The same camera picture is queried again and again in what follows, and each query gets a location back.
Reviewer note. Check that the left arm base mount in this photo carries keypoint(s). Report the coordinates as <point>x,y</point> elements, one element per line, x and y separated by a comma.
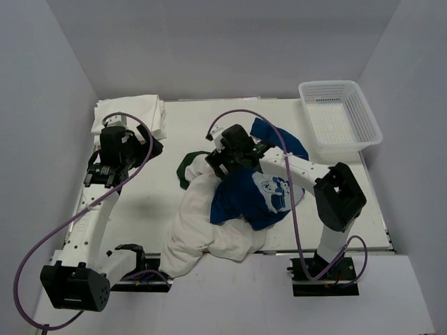
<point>147,278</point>

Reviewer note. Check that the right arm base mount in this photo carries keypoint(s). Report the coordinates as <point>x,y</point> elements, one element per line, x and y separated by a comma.
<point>334,283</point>

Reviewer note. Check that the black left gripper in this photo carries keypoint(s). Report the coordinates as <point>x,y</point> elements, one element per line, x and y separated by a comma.
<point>144,149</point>

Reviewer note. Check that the blue Mickey Mouse t-shirt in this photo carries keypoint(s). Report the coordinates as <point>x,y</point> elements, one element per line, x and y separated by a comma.
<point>261,199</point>

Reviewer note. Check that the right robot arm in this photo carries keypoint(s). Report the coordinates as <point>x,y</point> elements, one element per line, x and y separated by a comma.
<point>264,172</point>

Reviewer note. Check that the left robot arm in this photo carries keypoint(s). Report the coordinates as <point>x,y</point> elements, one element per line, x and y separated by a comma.
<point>81,278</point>

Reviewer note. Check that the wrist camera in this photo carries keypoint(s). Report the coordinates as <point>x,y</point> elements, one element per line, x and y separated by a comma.
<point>215,136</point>
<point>115,120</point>

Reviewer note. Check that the white t-shirt green trim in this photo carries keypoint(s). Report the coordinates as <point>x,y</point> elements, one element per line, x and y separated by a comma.
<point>191,233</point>

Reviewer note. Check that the folded white t-shirt stack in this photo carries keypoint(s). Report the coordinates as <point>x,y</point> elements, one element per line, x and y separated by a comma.
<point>148,108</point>

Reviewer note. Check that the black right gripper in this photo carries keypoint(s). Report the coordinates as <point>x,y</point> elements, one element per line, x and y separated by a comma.
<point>216,158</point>

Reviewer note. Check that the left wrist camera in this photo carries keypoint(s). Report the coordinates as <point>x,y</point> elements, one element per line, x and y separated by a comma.
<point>115,120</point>

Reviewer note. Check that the white plastic laundry basket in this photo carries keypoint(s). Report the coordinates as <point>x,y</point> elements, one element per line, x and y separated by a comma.
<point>339,116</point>

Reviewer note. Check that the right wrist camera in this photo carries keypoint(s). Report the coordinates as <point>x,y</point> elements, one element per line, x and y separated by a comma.
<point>215,136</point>

